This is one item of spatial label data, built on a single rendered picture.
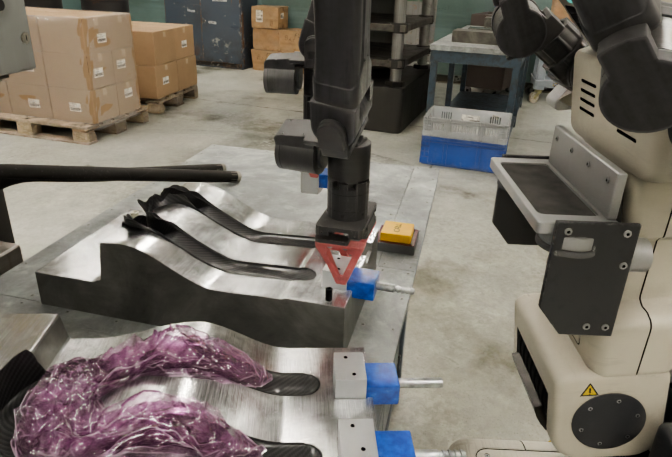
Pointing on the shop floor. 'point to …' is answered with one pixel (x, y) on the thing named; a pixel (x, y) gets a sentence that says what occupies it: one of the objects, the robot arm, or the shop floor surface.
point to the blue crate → (459, 153)
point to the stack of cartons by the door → (271, 33)
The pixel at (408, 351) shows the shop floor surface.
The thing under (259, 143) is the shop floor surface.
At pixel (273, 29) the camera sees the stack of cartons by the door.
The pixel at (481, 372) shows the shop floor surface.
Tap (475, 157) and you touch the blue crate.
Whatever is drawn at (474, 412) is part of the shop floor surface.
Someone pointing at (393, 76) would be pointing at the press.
